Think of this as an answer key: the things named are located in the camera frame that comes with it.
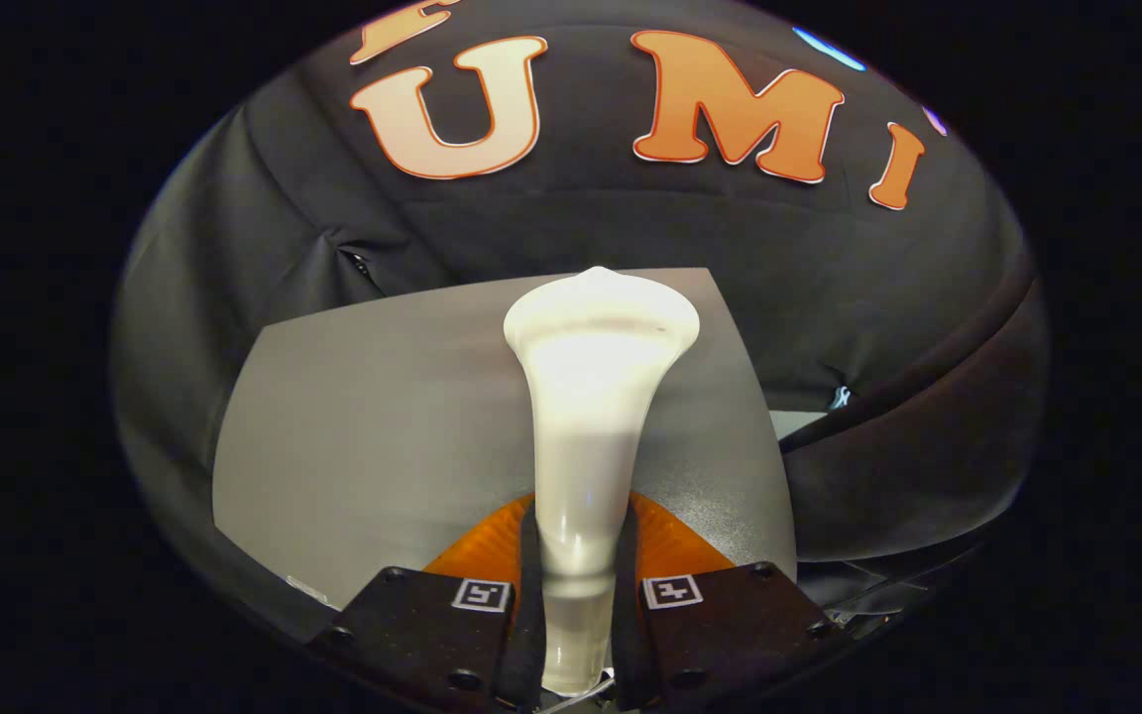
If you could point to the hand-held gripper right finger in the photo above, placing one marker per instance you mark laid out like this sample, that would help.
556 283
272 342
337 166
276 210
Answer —
624 625

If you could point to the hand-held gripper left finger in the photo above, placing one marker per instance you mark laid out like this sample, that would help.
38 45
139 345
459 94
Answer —
529 615

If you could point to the white garment steamer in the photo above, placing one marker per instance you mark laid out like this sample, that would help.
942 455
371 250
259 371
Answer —
591 397

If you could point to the grey drawer cabinet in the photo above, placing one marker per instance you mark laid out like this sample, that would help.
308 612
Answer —
363 446

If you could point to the black backdrop cloth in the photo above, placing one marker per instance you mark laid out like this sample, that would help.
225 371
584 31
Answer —
630 228

